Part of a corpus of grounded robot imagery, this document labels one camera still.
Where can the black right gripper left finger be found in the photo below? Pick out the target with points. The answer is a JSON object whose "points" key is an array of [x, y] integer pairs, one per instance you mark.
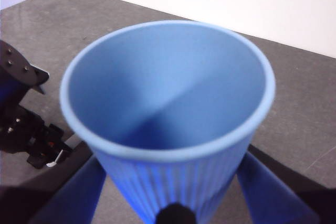
{"points": [[65, 200]]}

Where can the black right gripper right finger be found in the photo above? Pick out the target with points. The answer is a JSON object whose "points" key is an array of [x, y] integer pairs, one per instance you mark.
{"points": [[278, 197]]}

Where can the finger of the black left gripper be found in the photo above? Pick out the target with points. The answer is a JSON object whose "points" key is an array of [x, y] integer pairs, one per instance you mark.
{"points": [[23, 134], [18, 72]]}

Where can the blue ribbed plastic cup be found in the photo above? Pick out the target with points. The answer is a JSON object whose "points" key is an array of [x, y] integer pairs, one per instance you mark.
{"points": [[168, 82]]}

